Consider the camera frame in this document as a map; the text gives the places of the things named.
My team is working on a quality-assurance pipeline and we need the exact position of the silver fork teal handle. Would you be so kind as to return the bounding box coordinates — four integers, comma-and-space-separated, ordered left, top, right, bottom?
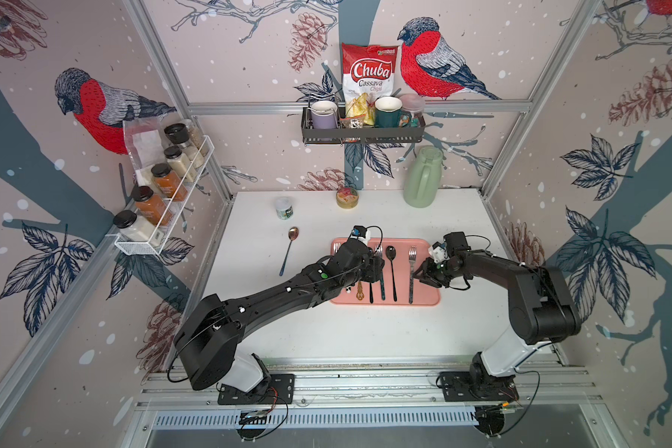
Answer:
375, 246, 386, 302

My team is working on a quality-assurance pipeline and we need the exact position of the gold fork ornate handle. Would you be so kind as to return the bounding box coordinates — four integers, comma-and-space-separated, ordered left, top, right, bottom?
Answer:
356, 282, 365, 301

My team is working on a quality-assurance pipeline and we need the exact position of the dark grey fork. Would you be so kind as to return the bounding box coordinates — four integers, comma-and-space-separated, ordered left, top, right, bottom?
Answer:
408, 246, 417, 304

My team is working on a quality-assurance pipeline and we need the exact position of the pink plastic tray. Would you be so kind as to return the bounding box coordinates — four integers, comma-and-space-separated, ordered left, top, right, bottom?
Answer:
330, 238, 441, 307

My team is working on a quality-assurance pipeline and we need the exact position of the copper spoon blue handle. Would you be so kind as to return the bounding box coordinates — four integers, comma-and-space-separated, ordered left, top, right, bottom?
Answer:
279, 227, 300, 276

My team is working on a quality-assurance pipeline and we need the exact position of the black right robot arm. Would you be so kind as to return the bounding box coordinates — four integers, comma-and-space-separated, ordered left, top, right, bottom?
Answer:
412, 231, 582, 401

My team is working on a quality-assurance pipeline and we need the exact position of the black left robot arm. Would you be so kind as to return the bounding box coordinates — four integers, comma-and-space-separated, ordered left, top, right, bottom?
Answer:
174, 226, 384, 391

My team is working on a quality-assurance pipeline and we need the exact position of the green plastic jug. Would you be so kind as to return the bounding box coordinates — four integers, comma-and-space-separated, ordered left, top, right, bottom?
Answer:
403, 147, 444, 208

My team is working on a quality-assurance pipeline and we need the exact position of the small white jar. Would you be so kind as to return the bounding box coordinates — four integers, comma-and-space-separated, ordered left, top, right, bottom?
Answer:
274, 197, 293, 220

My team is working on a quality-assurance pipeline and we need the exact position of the dark green mug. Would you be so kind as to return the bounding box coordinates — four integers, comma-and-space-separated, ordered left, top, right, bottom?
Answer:
374, 96, 412, 128

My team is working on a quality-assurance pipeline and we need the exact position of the purple mug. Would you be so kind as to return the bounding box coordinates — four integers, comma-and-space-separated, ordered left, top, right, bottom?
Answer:
309, 100, 339, 130

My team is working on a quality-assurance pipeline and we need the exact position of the yellow snack packet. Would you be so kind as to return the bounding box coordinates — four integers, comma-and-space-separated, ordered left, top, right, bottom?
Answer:
345, 93, 375, 126

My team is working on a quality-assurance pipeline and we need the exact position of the pink lidded jar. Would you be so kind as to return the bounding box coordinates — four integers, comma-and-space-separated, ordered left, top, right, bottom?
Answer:
399, 93, 426, 128

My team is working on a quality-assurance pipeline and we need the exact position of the red Chuba chips bag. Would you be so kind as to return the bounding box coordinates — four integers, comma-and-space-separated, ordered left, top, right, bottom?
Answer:
342, 44, 399, 106

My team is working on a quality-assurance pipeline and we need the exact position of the red-orange spice jar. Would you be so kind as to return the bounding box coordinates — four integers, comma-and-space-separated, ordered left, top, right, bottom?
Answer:
150, 162, 188, 202

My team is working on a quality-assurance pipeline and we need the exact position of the beige spice jar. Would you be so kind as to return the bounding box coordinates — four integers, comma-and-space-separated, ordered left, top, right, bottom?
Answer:
164, 146, 197, 183

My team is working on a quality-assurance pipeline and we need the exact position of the orange spice jar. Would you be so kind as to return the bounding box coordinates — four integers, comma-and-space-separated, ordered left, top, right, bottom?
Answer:
131, 185, 173, 227

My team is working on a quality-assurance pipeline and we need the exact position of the clear acrylic spice rack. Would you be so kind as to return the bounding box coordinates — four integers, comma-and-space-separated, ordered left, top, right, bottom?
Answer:
115, 136, 215, 258

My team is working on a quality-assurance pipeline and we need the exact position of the large black-lid spice jar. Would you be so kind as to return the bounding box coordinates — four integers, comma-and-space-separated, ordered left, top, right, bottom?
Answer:
164, 122, 205, 168

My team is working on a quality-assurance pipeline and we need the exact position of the white spice jar front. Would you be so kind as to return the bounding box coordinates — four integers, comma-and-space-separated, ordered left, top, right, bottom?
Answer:
113, 210, 164, 248

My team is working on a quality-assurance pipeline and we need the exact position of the clear plastic bag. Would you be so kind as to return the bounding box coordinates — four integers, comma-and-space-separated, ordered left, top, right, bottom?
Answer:
122, 116, 165, 190

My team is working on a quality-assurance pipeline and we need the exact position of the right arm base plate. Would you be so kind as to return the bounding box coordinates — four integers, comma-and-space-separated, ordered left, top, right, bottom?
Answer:
436, 371, 520, 402

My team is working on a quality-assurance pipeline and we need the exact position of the black wall shelf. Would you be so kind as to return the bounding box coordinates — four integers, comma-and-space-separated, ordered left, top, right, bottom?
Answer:
301, 108, 426, 145

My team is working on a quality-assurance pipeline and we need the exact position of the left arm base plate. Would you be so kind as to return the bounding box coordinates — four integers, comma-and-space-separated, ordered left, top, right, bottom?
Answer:
218, 373, 296, 405

